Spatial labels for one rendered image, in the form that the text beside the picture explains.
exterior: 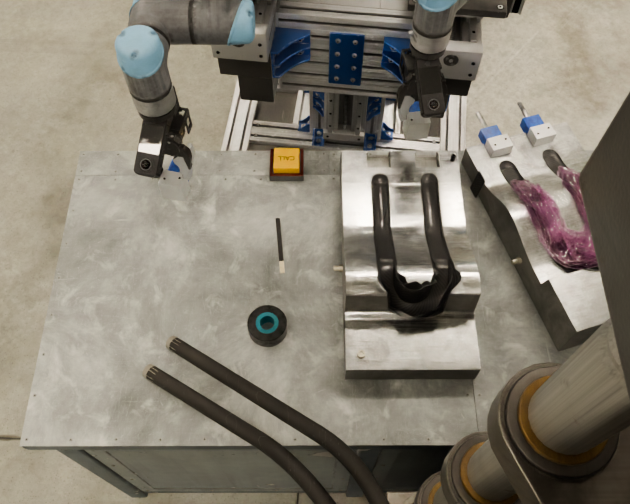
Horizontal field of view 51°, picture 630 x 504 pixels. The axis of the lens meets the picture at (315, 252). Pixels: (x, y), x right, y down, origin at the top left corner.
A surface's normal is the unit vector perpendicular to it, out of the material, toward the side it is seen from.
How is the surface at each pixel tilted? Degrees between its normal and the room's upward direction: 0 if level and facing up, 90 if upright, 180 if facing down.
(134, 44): 0
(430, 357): 0
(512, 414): 0
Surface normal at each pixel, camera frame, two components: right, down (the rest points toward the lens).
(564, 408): -0.91, 0.37
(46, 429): 0.00, -0.47
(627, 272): -1.00, 0.00
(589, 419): -0.54, 0.74
